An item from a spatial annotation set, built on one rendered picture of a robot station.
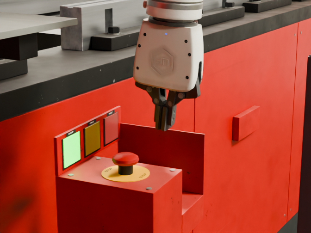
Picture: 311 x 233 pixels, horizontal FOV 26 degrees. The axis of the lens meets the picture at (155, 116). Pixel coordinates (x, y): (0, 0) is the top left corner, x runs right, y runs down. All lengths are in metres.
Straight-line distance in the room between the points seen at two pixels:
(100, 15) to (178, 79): 0.54
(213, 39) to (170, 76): 0.73
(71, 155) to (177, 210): 0.18
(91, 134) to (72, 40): 0.45
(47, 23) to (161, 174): 0.27
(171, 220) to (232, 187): 0.98
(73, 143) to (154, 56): 0.18
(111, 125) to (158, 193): 0.21
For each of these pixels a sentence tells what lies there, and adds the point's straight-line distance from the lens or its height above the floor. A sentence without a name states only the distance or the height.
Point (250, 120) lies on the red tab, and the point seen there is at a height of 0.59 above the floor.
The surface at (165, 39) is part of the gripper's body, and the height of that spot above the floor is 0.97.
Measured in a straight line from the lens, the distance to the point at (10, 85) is 1.17.
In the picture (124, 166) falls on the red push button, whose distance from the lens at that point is 0.98.
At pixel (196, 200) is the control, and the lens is 1.11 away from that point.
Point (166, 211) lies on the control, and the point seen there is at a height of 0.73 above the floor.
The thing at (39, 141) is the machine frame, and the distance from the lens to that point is 1.20.
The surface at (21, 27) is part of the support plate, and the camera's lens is 0.95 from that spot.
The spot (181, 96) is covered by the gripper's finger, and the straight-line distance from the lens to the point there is 1.03.
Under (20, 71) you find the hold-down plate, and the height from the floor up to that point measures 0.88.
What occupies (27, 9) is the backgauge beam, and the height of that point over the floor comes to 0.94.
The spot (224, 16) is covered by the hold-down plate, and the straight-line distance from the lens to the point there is 1.94.
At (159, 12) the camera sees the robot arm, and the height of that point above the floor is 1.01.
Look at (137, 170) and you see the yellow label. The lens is 1.02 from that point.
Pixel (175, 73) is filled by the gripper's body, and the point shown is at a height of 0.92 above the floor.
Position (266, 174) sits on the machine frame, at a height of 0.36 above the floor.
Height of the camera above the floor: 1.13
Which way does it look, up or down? 16 degrees down
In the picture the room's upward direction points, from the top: straight up
